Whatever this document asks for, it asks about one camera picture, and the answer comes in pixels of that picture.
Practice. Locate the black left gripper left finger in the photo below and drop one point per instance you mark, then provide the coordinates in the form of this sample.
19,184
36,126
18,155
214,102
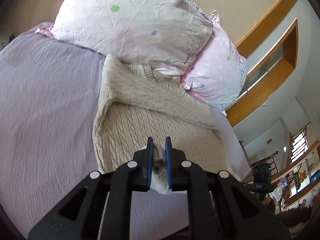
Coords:
99,206

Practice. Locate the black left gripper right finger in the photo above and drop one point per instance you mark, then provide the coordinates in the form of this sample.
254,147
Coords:
219,206

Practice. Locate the beige knit sweater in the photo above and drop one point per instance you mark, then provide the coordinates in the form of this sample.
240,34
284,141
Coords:
137,103

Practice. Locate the wooden railing shelf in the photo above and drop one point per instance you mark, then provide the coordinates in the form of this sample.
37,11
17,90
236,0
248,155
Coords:
298,180

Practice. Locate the pink floral pillow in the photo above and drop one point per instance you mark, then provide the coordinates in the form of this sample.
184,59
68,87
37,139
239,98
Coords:
219,72

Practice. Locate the lavender bed cover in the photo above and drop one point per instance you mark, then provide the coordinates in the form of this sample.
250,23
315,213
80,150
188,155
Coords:
49,99

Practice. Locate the white floral pillow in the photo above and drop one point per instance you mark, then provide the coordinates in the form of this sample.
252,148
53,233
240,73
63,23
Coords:
166,35

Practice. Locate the wooden wall shelf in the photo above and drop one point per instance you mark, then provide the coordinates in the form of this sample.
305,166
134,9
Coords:
274,76

